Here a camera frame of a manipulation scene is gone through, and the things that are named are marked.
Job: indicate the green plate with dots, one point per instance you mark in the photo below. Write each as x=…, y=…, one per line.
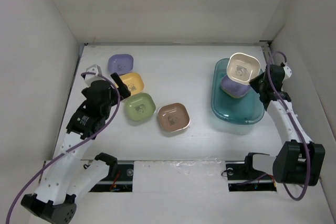
x=139, y=107

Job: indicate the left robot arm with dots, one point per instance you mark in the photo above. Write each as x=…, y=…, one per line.
x=55, y=199

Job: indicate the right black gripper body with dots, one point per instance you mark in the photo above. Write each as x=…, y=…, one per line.
x=258, y=84

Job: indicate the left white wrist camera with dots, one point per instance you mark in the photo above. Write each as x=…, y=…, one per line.
x=92, y=74

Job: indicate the teal plastic bin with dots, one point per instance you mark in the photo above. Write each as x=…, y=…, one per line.
x=243, y=111

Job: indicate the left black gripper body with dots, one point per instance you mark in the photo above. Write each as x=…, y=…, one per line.
x=112, y=103

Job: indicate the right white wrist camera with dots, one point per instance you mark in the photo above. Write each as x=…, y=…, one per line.
x=287, y=71

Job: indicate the yellow plate on table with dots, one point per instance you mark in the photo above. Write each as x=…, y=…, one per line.
x=134, y=82

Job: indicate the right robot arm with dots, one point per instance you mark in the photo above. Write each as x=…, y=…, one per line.
x=300, y=159

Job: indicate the cream plate back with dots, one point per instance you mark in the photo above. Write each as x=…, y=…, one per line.
x=242, y=68

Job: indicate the purple plate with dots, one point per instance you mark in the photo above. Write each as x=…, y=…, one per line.
x=120, y=63
x=234, y=89

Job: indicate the brown plate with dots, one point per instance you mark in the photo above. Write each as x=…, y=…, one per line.
x=173, y=117

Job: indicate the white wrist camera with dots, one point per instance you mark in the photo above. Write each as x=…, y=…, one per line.
x=287, y=71
x=92, y=74

